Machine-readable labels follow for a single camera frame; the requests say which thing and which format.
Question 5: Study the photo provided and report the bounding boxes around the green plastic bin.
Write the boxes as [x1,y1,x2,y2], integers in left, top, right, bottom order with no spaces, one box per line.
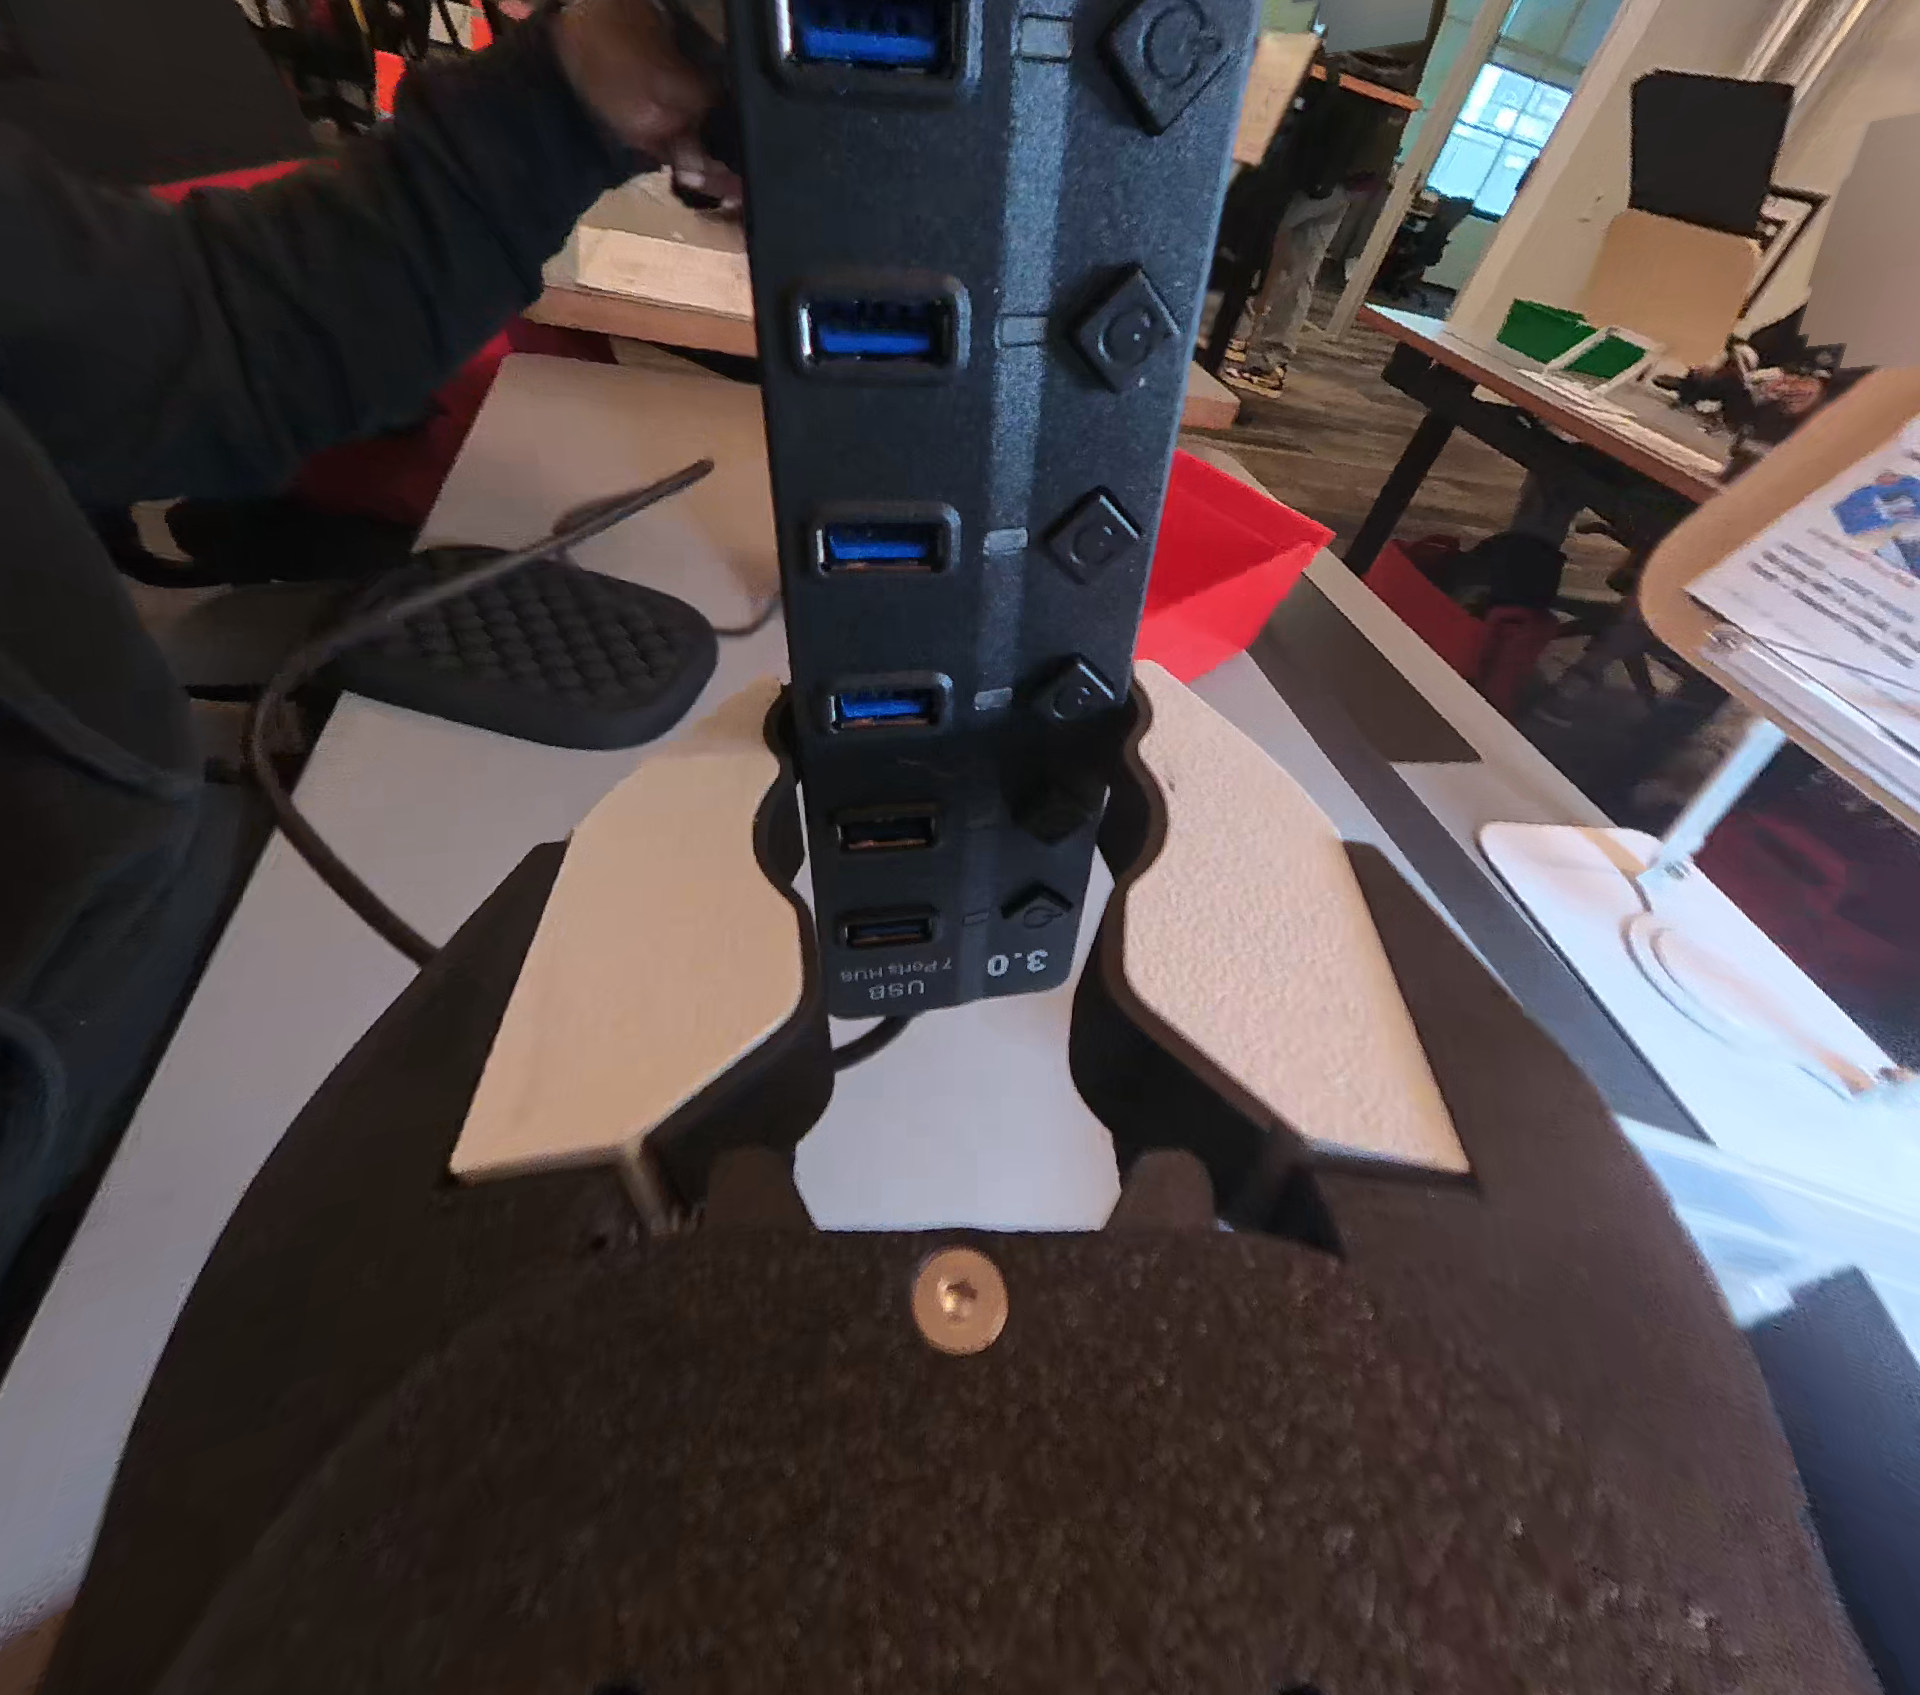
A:
[1497,300,1661,384]

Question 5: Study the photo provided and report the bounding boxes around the clear plastic box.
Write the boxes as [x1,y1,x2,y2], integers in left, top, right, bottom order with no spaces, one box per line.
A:
[1620,1118,1920,1367]

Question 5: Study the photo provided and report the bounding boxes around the black seven-port usb hub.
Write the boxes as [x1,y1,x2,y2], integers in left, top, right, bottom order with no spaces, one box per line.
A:
[247,0,1301,1074]

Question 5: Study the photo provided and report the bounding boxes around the person's left forearm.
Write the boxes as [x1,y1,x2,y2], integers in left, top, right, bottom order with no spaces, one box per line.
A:
[0,22,649,512]

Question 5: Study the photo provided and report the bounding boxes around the red plastic bin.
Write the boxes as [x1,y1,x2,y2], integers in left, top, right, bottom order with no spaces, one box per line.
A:
[1132,450,1339,684]

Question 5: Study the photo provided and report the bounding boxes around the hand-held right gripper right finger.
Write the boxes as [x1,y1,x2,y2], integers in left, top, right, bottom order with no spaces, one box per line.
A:
[1068,660,1477,1179]

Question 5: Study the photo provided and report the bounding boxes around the grey work table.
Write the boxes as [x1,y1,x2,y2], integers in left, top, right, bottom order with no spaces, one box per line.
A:
[525,172,761,362]

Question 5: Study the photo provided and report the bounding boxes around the wooden desk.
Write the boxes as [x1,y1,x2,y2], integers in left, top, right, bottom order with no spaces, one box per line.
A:
[1357,308,1750,588]

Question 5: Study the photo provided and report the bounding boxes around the black chair armrest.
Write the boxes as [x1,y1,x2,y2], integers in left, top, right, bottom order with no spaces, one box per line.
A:
[336,548,720,752]

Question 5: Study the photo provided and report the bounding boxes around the red bag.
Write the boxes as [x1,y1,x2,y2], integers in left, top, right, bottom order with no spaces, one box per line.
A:
[1364,532,1563,708]

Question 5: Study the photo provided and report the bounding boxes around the person's left hand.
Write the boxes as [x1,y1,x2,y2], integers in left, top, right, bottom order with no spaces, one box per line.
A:
[555,0,749,216]

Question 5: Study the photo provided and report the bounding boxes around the black foam pad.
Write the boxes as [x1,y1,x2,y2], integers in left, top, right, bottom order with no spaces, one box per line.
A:
[1747,1275,1920,1695]

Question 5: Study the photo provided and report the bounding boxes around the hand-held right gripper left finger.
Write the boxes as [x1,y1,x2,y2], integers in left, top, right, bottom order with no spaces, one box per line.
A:
[451,676,839,1217]

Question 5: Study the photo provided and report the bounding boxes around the white paper sheets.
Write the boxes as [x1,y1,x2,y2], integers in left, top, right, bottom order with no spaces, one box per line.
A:
[577,218,756,320]

